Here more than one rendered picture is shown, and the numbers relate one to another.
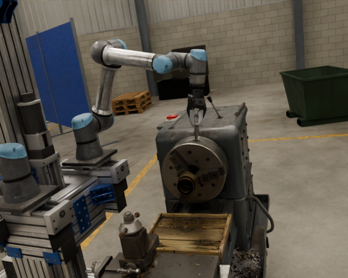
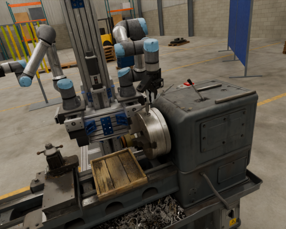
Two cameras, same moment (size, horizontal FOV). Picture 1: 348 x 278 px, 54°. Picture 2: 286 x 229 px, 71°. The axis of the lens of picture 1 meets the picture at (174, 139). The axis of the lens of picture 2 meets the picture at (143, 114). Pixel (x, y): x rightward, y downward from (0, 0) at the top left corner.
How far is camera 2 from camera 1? 1.32 m
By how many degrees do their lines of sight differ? 51
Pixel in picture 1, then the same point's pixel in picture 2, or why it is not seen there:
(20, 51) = (91, 24)
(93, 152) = (124, 93)
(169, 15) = not seen: outside the picture
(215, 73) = not seen: outside the picture
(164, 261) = (64, 178)
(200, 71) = (147, 61)
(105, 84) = not seen: hidden behind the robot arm
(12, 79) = (84, 42)
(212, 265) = (64, 199)
